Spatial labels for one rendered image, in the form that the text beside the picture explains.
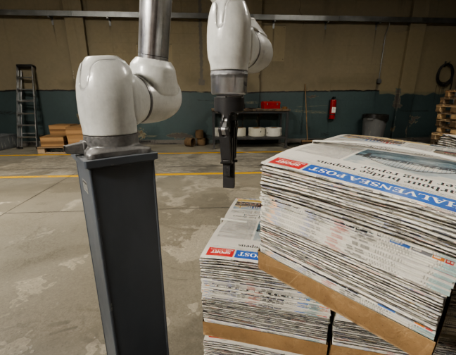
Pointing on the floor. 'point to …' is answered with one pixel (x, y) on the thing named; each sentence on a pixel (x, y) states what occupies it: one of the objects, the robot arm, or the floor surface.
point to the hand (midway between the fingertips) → (229, 175)
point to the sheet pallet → (60, 137)
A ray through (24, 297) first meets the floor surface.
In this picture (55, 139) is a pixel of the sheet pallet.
